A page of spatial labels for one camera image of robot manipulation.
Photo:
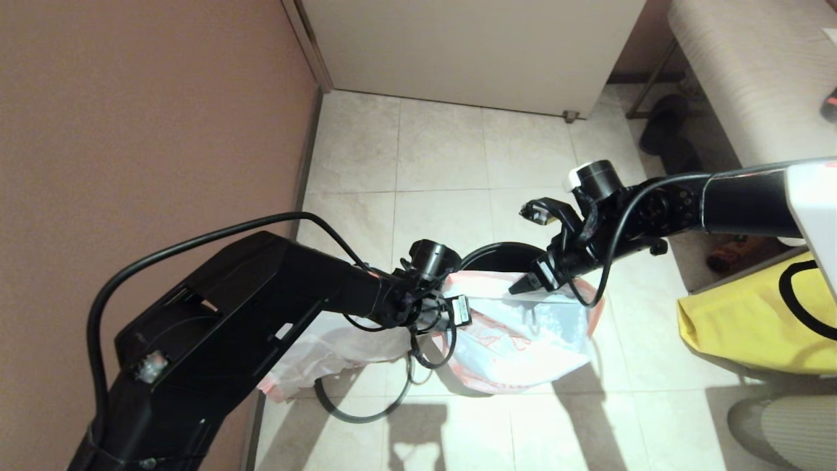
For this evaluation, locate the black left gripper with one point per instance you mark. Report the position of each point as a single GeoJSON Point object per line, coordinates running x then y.
{"type": "Point", "coordinates": [428, 261]}

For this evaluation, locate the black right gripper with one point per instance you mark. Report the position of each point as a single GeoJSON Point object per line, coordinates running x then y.
{"type": "Point", "coordinates": [601, 229]}

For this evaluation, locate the white bin liner bag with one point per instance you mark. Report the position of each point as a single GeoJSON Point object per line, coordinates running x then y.
{"type": "Point", "coordinates": [523, 340]}

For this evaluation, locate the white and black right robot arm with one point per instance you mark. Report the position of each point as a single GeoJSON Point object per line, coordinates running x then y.
{"type": "Point", "coordinates": [752, 203]}

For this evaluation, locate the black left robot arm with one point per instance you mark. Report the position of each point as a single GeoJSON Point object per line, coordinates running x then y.
{"type": "Point", "coordinates": [248, 314]}

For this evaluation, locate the black round trash bin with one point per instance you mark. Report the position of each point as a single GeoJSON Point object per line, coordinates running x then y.
{"type": "Point", "coordinates": [503, 255]}

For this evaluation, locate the yellow fabric bag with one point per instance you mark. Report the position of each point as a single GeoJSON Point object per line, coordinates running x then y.
{"type": "Point", "coordinates": [732, 327]}

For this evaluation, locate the small metal door stopper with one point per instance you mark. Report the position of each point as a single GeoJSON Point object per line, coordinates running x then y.
{"type": "Point", "coordinates": [570, 117]}

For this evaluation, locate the orange drink bottle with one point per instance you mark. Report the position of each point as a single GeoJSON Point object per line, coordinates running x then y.
{"type": "Point", "coordinates": [735, 252]}

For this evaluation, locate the metal bench leg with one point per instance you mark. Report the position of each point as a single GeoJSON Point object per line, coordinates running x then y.
{"type": "Point", "coordinates": [649, 84]}

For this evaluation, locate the white door panel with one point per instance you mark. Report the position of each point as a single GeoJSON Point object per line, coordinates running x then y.
{"type": "Point", "coordinates": [471, 52]}

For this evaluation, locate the wood-grain bench top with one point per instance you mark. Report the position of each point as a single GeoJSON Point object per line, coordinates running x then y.
{"type": "Point", "coordinates": [765, 85]}

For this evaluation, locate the white pleated round stool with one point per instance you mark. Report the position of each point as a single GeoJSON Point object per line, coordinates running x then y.
{"type": "Point", "coordinates": [798, 435]}

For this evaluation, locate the red and black item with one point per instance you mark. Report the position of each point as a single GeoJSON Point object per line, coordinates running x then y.
{"type": "Point", "coordinates": [829, 108]}

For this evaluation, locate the white paper sheet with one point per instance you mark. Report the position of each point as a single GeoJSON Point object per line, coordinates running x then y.
{"type": "Point", "coordinates": [832, 36]}

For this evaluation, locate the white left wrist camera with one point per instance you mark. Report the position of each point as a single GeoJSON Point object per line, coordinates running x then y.
{"type": "Point", "coordinates": [461, 310]}

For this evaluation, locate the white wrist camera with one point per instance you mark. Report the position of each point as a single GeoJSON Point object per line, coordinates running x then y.
{"type": "Point", "coordinates": [575, 178]}
{"type": "Point", "coordinates": [461, 310]}

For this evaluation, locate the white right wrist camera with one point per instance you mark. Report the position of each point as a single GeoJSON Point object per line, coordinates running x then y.
{"type": "Point", "coordinates": [575, 178]}

